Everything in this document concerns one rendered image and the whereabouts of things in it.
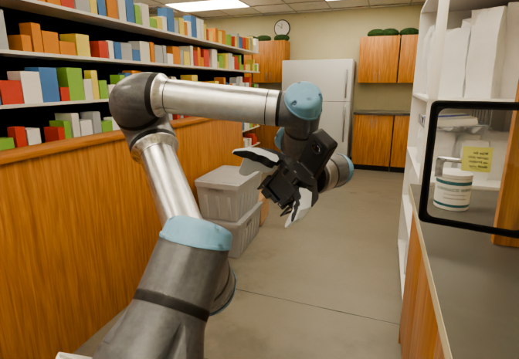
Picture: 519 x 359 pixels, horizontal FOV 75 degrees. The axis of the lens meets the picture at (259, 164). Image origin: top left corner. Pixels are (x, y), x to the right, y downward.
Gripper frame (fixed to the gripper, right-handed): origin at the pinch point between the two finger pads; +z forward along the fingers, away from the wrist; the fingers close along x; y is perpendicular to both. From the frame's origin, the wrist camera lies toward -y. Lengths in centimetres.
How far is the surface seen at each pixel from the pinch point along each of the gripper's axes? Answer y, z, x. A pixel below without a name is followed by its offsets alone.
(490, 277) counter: 4, -63, -43
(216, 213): 150, -164, 79
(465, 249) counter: 7, -77, -36
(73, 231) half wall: 135, -45, 85
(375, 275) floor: 106, -215, -37
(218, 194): 134, -161, 86
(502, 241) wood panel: -1, -87, -42
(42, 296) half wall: 153, -27, 64
